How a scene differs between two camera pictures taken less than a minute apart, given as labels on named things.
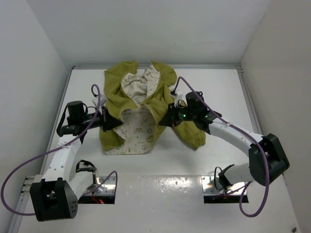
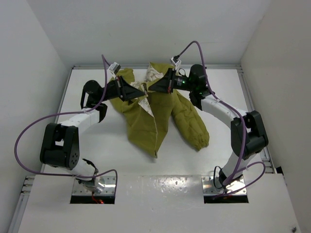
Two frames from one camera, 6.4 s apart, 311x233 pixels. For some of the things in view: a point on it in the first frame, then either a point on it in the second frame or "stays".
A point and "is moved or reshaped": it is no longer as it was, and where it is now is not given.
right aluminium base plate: [209, 188] stays
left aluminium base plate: [107, 188] stays
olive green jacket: [139, 96] is moved or reshaped
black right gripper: [170, 119] to [166, 84]
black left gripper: [108, 122] to [124, 91]
